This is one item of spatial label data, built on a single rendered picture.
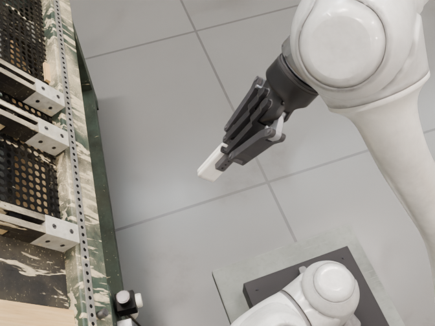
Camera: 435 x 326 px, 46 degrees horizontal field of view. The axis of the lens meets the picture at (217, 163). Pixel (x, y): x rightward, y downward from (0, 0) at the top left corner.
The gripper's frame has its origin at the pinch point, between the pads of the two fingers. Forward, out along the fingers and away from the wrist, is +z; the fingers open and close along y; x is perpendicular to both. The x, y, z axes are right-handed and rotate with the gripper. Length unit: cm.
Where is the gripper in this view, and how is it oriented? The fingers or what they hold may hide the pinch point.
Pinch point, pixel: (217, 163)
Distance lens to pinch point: 78.9
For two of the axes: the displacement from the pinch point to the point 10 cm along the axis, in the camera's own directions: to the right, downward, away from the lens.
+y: 0.9, 7.1, -6.9
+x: 8.2, 3.4, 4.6
